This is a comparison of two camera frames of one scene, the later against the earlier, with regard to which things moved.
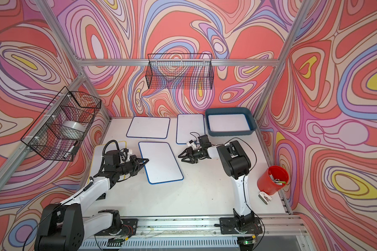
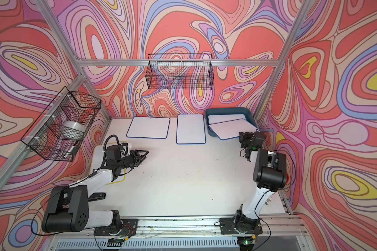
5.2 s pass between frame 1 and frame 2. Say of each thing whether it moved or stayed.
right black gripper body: moved
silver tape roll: stayed
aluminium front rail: stayed
